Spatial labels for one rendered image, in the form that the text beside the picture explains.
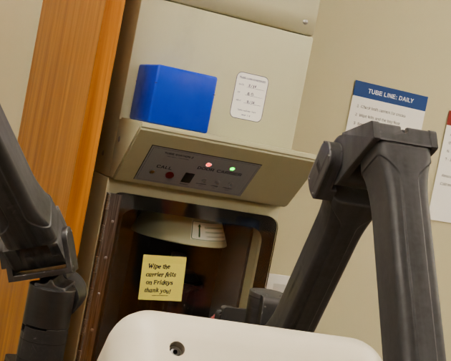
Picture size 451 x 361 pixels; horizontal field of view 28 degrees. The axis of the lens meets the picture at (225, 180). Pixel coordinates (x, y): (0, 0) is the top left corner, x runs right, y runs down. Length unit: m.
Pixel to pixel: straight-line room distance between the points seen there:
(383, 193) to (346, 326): 1.31
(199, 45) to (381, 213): 0.66
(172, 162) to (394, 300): 0.63
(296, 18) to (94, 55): 0.39
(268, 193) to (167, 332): 0.93
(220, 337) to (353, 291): 1.61
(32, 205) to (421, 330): 0.45
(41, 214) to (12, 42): 0.86
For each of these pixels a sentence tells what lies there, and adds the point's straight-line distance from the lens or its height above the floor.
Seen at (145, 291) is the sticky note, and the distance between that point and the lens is 1.51.
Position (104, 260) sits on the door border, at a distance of 1.48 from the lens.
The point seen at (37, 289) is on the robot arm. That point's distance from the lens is 1.11.
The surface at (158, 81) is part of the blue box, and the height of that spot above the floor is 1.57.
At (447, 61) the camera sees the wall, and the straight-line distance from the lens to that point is 2.29.
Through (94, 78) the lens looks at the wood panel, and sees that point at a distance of 1.36.
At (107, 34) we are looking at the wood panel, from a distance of 1.37.
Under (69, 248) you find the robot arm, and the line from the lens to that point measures 1.10.
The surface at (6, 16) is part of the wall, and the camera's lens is 1.87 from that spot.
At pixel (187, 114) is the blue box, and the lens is 1.39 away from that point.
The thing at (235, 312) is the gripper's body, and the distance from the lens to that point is 1.43.
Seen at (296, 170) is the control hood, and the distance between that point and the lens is 1.49.
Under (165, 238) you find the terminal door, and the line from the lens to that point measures 1.50.
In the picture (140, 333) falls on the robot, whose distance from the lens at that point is 0.61.
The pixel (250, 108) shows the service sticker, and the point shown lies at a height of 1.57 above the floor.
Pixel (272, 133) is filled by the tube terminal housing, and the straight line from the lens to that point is 1.57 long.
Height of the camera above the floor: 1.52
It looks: 3 degrees down
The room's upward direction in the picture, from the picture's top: 11 degrees clockwise
